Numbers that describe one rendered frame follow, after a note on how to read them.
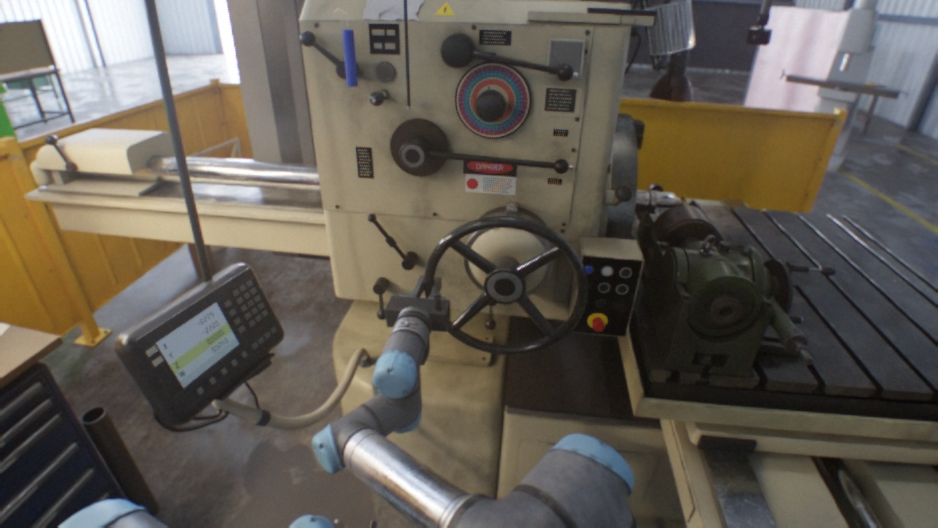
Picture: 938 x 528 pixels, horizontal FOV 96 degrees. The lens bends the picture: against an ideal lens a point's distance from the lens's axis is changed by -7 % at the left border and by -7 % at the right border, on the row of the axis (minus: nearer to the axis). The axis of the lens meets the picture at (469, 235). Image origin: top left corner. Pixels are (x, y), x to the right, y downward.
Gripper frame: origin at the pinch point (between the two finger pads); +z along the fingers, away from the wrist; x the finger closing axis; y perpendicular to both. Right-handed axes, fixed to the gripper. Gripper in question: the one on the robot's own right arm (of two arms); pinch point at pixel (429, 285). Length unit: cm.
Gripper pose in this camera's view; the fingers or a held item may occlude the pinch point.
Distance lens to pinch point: 108.3
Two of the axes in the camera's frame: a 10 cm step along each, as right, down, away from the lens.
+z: 1.4, -4.6, 8.8
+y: -0.1, -8.8, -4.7
